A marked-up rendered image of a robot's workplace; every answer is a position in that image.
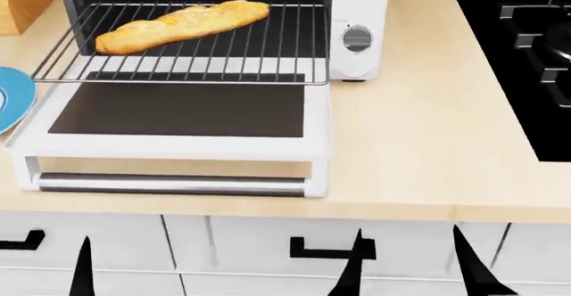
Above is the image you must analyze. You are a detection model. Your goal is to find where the white grey oven knob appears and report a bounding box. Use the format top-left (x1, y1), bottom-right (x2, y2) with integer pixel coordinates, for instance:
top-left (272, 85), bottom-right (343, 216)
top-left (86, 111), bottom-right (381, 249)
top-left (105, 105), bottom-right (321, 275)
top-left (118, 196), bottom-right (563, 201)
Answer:
top-left (339, 23), bottom-right (376, 54)

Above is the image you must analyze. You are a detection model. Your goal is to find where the golden baguette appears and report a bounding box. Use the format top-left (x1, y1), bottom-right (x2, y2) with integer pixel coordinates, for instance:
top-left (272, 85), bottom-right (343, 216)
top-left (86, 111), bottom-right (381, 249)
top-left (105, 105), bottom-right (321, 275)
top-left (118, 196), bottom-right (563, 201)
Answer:
top-left (95, 0), bottom-right (271, 56)

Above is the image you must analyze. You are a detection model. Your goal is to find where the black drawer handle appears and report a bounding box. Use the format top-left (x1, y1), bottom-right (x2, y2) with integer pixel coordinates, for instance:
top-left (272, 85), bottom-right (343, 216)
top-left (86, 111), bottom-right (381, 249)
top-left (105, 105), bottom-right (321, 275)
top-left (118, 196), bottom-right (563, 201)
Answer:
top-left (0, 229), bottom-right (46, 252)
top-left (289, 234), bottom-right (377, 259)

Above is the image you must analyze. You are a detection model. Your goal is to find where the metal wire oven rack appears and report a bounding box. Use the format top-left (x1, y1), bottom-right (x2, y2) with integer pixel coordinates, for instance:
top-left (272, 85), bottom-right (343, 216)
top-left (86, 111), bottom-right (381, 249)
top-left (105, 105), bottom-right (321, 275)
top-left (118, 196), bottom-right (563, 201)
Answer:
top-left (30, 2), bottom-right (333, 86)

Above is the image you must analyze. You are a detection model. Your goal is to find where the black cooktop grate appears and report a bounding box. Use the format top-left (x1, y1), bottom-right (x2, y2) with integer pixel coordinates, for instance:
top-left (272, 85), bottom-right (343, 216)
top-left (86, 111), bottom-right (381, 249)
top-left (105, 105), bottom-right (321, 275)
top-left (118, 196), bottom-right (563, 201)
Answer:
top-left (499, 0), bottom-right (571, 109)

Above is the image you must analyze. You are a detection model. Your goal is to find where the blue plate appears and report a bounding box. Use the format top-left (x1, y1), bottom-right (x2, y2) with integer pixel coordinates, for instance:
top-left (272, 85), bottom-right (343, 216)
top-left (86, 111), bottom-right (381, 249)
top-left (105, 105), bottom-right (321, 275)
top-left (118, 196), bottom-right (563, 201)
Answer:
top-left (0, 66), bottom-right (38, 136)

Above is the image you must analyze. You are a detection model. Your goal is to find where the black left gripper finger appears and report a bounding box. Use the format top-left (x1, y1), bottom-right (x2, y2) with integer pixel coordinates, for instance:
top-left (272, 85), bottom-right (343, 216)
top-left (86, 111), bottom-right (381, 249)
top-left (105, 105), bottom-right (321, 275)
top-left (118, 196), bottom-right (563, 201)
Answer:
top-left (68, 234), bottom-right (96, 296)

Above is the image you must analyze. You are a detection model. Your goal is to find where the black glass cooktop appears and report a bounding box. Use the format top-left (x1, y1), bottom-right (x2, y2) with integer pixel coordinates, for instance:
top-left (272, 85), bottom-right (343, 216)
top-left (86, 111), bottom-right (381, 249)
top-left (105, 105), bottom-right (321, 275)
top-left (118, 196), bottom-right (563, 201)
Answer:
top-left (451, 0), bottom-right (571, 164)

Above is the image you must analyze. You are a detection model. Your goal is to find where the wooden knife block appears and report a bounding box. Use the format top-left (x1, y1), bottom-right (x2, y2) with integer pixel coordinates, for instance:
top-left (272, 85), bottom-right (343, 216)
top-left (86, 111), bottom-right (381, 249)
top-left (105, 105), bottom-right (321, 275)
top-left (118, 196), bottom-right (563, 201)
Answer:
top-left (0, 0), bottom-right (60, 37)

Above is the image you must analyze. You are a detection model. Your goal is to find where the white toaster oven body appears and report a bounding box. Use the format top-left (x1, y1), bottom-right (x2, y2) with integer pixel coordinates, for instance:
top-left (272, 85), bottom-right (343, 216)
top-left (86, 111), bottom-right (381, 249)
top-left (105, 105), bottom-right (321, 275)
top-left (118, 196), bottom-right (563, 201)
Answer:
top-left (54, 0), bottom-right (390, 83)

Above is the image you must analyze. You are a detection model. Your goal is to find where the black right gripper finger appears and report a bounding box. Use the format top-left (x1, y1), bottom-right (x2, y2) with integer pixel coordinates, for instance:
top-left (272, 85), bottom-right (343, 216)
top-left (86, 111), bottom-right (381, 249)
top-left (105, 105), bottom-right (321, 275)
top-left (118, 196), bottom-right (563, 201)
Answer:
top-left (451, 223), bottom-right (519, 296)
top-left (327, 227), bottom-right (366, 296)

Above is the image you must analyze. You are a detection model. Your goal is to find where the black round burner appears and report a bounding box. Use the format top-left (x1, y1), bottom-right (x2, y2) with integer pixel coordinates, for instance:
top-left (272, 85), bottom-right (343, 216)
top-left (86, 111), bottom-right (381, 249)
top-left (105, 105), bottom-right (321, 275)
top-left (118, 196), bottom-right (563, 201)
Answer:
top-left (541, 21), bottom-right (571, 63)

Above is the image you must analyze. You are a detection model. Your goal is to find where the silver oven door handle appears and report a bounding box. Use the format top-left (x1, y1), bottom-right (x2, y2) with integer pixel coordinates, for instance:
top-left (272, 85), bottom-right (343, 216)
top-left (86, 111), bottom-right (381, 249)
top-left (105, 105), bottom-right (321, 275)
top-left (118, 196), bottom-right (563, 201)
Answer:
top-left (37, 172), bottom-right (307, 197)

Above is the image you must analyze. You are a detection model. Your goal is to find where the white glass oven door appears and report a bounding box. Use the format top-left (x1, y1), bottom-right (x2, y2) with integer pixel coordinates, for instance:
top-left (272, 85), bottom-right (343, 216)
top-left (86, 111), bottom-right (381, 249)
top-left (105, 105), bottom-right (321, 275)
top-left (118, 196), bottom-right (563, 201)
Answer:
top-left (4, 71), bottom-right (335, 200)

